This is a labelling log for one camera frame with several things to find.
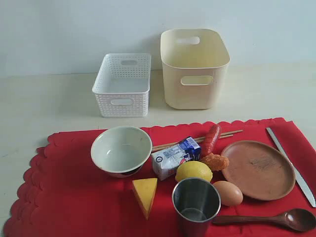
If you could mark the red sausage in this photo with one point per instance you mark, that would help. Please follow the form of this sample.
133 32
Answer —
210 139

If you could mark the lower wooden chopstick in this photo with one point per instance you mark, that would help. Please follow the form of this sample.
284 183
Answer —
198 140

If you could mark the fried chicken nugget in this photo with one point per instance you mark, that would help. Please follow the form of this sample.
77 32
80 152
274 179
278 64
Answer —
215 162

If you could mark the white perforated plastic basket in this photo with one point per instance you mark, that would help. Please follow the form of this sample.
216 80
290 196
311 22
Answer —
122 85

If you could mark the white ceramic bowl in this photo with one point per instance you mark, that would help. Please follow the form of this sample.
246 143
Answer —
121 151

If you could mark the red scalloped placemat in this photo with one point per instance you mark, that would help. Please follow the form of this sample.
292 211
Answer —
66 195

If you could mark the yellow cheese wedge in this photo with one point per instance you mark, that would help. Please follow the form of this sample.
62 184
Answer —
144 191

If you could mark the brown wooden plate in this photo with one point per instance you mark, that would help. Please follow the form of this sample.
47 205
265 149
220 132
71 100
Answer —
258 170

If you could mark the stainless steel cup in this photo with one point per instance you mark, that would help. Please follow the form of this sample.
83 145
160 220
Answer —
196 202

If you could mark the upper wooden chopstick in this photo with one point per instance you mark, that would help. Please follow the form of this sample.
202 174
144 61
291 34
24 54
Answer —
233 132

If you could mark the brown egg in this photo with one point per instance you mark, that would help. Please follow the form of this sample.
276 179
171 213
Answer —
229 193

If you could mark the cream plastic bin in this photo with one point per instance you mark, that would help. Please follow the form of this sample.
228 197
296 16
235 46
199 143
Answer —
194 66

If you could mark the blue white milk carton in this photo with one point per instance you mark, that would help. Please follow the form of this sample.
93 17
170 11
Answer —
166 161

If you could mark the wooden chopstick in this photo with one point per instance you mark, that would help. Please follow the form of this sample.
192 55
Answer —
233 132
198 140

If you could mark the dark wooden spoon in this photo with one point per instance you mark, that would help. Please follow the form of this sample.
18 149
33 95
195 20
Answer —
296 219

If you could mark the yellow lemon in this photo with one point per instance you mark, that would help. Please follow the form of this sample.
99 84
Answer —
193 169

